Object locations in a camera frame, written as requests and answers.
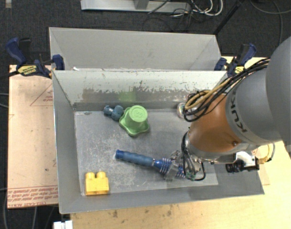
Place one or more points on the green plastic cup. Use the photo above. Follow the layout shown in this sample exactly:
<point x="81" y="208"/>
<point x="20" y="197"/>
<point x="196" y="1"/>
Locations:
<point x="135" y="120"/>

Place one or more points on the yellow toy building block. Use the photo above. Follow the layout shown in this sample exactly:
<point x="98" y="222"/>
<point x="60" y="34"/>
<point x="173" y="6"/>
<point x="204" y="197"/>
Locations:
<point x="96" y="184"/>

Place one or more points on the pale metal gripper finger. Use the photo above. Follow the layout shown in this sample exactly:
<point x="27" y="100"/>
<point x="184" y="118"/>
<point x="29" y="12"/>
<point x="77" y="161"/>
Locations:
<point x="171" y="173"/>
<point x="176" y="156"/>

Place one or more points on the brown cardboard board red print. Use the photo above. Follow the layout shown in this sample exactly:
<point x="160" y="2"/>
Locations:
<point x="31" y="139"/>

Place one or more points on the black cylinder on white bracket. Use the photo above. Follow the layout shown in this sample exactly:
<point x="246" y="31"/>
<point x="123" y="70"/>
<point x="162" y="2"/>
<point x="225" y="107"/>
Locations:
<point x="241" y="162"/>

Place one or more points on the grey metal bin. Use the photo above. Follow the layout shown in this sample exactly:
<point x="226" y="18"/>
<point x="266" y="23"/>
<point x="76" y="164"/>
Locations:
<point x="126" y="92"/>

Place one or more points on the blue-grey toy figure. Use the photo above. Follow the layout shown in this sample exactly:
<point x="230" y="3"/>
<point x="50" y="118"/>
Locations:
<point x="115" y="112"/>

